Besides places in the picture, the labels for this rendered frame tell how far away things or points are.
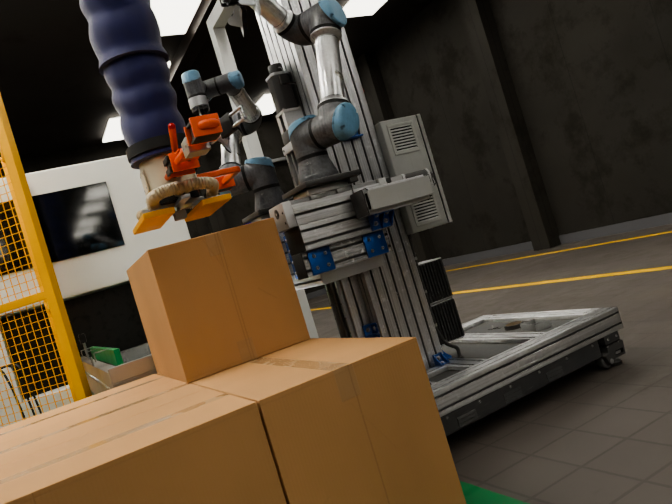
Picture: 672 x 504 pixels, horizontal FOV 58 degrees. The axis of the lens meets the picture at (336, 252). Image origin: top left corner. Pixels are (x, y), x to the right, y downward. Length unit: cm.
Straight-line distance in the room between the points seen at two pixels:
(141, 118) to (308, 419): 123
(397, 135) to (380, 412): 141
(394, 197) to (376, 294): 46
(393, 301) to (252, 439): 128
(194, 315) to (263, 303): 21
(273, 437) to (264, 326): 67
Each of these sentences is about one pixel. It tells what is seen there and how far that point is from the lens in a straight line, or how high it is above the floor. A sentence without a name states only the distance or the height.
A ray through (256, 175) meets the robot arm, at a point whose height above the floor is 119.
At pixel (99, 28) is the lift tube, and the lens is 226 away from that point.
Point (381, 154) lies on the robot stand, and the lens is 251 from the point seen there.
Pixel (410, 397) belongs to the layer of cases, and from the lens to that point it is 141.
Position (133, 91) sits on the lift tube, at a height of 148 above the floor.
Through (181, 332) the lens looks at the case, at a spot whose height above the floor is 69.
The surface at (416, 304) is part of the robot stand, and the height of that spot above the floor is 49.
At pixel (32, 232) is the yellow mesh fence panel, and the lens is 325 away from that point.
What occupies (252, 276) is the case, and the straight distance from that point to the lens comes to 188.
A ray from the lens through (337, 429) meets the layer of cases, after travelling 133.
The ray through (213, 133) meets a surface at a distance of 158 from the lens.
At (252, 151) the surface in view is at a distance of 579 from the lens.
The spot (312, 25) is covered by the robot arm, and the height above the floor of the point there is 158.
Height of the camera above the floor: 78
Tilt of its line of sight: level
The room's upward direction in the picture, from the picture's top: 17 degrees counter-clockwise
